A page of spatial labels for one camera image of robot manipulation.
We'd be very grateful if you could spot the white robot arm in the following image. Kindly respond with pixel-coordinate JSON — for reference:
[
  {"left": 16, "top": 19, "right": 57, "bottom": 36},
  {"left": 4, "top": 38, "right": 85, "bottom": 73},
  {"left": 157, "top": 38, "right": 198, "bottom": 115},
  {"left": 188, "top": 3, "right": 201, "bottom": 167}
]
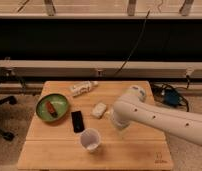
[{"left": 111, "top": 85, "right": 202, "bottom": 146}]

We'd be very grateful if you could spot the white sponge block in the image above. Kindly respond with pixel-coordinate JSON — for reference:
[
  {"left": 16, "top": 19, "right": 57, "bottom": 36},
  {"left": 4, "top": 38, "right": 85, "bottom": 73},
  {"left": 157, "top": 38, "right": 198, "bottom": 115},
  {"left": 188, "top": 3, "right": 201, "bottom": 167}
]
[{"left": 92, "top": 102, "right": 107, "bottom": 118}]

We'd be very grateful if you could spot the black phone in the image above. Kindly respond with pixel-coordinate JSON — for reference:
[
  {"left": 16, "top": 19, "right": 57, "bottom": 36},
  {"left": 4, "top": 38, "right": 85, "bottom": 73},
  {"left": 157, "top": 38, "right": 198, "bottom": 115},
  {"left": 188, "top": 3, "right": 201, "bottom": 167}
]
[{"left": 71, "top": 111, "right": 85, "bottom": 133}]

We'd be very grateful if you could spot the green plate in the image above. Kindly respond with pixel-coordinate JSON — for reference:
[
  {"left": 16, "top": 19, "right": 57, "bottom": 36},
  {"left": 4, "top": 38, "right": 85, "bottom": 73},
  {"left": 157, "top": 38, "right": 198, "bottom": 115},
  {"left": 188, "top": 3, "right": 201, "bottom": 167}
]
[{"left": 36, "top": 93, "right": 69, "bottom": 122}]

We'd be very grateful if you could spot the brown food piece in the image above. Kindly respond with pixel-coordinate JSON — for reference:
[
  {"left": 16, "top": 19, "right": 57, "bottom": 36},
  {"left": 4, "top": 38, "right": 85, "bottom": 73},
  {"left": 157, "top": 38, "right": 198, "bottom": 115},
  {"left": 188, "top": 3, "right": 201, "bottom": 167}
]
[{"left": 46, "top": 101, "right": 58, "bottom": 118}]

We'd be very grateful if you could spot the blue power box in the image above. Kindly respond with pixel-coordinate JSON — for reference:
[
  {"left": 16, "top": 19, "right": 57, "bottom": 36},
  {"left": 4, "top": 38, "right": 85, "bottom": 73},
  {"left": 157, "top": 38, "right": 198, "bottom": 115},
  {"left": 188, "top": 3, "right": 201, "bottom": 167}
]
[{"left": 163, "top": 90, "right": 180, "bottom": 107}]

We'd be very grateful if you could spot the black office chair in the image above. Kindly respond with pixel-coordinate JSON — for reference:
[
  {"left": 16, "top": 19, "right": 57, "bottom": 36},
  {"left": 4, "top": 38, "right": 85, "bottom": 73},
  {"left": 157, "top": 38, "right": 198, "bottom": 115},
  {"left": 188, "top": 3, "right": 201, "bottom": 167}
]
[{"left": 0, "top": 63, "right": 18, "bottom": 142}]

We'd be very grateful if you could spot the black floor cable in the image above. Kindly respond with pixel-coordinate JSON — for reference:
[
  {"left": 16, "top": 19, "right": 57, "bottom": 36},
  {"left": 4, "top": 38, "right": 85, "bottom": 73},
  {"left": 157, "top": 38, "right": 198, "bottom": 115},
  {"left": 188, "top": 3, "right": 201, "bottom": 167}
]
[{"left": 150, "top": 74, "right": 192, "bottom": 113}]

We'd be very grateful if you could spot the black hanging cable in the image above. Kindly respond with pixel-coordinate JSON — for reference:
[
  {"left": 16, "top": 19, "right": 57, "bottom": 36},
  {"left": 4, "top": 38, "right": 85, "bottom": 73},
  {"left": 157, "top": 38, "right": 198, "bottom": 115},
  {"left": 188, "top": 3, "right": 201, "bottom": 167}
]
[{"left": 113, "top": 9, "right": 151, "bottom": 77}]

